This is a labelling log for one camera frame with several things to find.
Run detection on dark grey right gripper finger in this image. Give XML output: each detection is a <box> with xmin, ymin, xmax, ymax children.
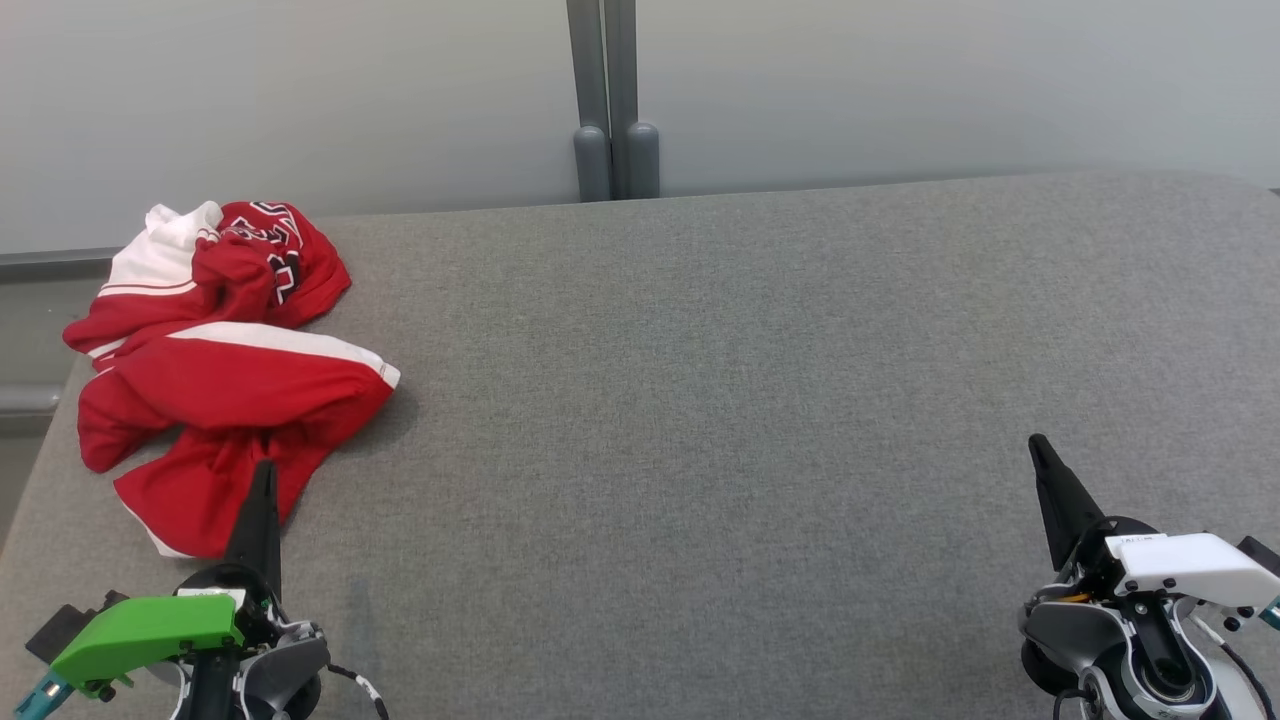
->
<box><xmin>1028</xmin><ymin>433</ymin><xmax>1111</xmax><ymax>573</ymax></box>

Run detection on grey wall rail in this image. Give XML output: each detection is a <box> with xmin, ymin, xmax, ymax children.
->
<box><xmin>0</xmin><ymin>248</ymin><xmax>121</xmax><ymax>283</ymax></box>

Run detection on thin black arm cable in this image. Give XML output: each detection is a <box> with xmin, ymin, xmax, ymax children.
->
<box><xmin>1215</xmin><ymin>640</ymin><xmax>1279</xmax><ymax>720</ymax></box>
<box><xmin>325</xmin><ymin>662</ymin><xmax>391</xmax><ymax>720</ymax></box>

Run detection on grey fabric sofa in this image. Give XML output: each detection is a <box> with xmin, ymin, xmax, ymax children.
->
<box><xmin>0</xmin><ymin>170</ymin><xmax>1280</xmax><ymax>720</ymax></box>

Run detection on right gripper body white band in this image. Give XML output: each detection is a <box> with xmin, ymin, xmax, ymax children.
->
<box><xmin>1060</xmin><ymin>516</ymin><xmax>1280</xmax><ymax>613</ymax></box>

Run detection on grey partition post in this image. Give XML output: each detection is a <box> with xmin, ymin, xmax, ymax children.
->
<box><xmin>567</xmin><ymin>0</ymin><xmax>613</xmax><ymax>203</ymax></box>
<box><xmin>603</xmin><ymin>0</ymin><xmax>661</xmax><ymax>199</ymax></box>

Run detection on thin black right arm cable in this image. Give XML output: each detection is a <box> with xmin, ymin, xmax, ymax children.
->
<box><xmin>1215</xmin><ymin>640</ymin><xmax>1279</xmax><ymax>720</ymax></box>

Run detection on red Bulls basketball jersey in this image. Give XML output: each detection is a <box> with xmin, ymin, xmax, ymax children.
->
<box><xmin>62</xmin><ymin>200</ymin><xmax>353</xmax><ymax>373</ymax></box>

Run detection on teal connector left camera cable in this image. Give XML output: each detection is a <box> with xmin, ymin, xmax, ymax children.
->
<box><xmin>12</xmin><ymin>672</ymin><xmax>76</xmax><ymax>720</ymax></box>

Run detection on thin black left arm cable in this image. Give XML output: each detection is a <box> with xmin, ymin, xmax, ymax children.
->
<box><xmin>325</xmin><ymin>662</ymin><xmax>391</xmax><ymax>720</ymax></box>

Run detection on grey horizontal round bar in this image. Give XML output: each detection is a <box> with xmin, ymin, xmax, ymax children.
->
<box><xmin>0</xmin><ymin>385</ymin><xmax>63</xmax><ymax>417</ymax></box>

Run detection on red shorts with white stripes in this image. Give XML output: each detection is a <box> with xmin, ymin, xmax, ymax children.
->
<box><xmin>78</xmin><ymin>322</ymin><xmax>401</xmax><ymax>559</ymax></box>

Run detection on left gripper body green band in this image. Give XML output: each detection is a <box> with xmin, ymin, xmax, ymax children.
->
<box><xmin>48</xmin><ymin>565</ymin><xmax>306</xmax><ymax>701</ymax></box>

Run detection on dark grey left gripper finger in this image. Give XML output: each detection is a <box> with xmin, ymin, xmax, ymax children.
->
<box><xmin>225</xmin><ymin>460</ymin><xmax>283</xmax><ymax>601</ymax></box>

